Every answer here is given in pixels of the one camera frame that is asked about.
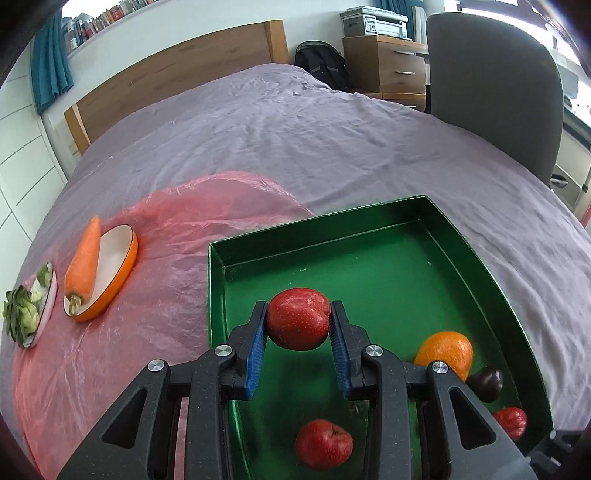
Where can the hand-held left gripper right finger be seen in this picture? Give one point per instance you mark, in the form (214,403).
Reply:
(340,350)

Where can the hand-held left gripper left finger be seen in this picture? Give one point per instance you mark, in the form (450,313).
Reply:
(258,350)

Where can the red apple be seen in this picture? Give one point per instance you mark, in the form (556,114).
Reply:
(511,422)
(323,445)
(299,318)

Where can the green tray box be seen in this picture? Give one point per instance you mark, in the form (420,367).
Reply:
(369,258)

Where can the dark plum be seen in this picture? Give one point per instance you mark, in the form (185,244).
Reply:
(487,383)

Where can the orange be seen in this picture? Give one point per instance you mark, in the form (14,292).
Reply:
(445,353)

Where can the pink plastic sheet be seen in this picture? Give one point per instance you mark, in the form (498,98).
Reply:
(161,277)

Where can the orange and white bowl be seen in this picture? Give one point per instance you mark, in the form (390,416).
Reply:
(115,258)

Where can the carrot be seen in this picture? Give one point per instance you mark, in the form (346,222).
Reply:
(83,263)

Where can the bed with purple sheet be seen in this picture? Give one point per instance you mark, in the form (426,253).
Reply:
(323,138)

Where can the white oval plate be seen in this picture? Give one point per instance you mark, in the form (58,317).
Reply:
(48,297)

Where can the small bok choy piece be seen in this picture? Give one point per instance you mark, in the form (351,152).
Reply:
(44,275)

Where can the leafy bok choy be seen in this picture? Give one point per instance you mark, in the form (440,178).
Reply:
(21,314)

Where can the white drawer unit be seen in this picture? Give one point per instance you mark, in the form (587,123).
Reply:
(572,184)

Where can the black backpack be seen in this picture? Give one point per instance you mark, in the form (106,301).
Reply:
(323,64)

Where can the wooden cabinet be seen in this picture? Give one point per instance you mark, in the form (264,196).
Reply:
(383,64)

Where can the white wardrobe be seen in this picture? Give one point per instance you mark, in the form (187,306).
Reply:
(23,175)

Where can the wooden headboard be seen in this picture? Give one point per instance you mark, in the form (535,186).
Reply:
(184,64)

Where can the grey office chair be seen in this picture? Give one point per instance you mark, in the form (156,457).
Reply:
(494,83)

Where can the white printer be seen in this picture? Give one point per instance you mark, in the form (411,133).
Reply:
(374,23)

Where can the teal curtain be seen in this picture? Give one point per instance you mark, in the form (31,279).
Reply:
(392,5)
(51,64)

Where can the row of books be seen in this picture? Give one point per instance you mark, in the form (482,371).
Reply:
(101,21)

